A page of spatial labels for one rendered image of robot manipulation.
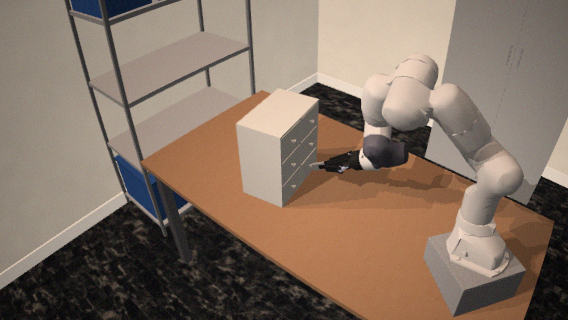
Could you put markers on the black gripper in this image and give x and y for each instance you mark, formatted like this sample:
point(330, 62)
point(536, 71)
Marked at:
point(334, 163)

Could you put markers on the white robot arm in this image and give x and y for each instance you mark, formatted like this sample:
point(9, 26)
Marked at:
point(475, 242)

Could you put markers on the grey small chest of drawers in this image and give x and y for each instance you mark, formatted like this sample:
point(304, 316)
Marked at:
point(259, 136)

